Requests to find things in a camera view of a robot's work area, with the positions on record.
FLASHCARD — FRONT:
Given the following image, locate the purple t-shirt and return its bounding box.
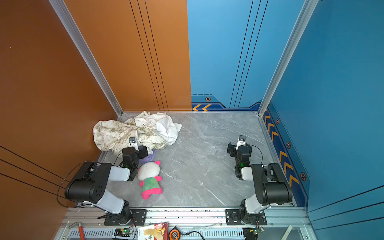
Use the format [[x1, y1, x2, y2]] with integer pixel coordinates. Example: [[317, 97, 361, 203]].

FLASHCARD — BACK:
[[139, 150, 158, 164]]

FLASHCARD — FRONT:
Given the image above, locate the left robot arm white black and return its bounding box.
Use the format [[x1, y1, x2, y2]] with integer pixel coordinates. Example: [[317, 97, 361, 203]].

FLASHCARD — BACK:
[[65, 146, 148, 226]]

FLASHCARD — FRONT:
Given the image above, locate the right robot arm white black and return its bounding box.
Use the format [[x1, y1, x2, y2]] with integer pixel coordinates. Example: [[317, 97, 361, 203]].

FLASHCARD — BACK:
[[226, 142, 293, 226]]

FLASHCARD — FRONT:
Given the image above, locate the cream patterned cloth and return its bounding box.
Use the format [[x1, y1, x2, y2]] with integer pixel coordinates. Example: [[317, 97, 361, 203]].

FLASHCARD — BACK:
[[93, 111, 168, 155]]

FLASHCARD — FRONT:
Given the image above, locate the white plain cloth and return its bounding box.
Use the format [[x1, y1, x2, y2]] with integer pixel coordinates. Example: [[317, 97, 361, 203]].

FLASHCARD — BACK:
[[134, 111, 183, 149]]

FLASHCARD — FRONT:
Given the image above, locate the pink green plush toy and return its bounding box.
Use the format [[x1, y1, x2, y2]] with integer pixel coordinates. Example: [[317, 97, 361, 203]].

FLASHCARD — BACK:
[[137, 161, 163, 200]]

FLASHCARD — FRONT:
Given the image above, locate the red printed card packet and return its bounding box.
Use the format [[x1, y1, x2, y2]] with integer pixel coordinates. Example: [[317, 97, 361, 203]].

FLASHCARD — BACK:
[[138, 223, 169, 240]]

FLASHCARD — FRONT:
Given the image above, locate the green circuit board left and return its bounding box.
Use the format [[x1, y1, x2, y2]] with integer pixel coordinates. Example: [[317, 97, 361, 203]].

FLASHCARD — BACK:
[[113, 228, 136, 240]]

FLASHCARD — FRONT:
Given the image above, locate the green circuit board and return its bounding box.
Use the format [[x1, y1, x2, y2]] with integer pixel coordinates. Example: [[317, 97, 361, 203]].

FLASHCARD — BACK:
[[250, 226, 265, 235], [113, 228, 136, 240]]

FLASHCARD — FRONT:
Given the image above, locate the green circuit board right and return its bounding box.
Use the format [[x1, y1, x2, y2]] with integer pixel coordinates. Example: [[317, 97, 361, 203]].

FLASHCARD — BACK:
[[250, 226, 265, 235]]

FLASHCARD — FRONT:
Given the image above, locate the orange black tape measure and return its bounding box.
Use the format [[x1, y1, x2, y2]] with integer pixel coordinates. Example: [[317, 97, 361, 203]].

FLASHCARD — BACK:
[[169, 228, 181, 240]]

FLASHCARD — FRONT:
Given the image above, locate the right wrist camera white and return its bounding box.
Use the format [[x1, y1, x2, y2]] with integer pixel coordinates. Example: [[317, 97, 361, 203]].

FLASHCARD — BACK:
[[236, 135, 246, 150]]

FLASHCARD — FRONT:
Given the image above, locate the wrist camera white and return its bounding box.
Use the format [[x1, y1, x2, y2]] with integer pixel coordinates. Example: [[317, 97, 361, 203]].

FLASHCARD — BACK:
[[129, 137, 139, 151], [236, 135, 246, 150]]

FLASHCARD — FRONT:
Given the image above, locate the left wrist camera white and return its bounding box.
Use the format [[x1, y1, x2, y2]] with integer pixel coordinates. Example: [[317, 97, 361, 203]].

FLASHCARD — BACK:
[[129, 137, 139, 151]]

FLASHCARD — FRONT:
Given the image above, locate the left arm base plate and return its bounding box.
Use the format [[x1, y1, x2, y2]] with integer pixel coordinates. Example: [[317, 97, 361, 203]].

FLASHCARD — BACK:
[[104, 209, 147, 227]]

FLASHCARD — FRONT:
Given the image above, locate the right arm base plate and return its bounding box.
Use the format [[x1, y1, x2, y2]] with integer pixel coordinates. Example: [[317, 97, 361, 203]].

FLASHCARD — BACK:
[[225, 209, 268, 226]]

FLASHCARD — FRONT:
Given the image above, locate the red handled tool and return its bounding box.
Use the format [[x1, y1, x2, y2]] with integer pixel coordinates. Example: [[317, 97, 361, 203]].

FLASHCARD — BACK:
[[68, 222, 85, 240]]

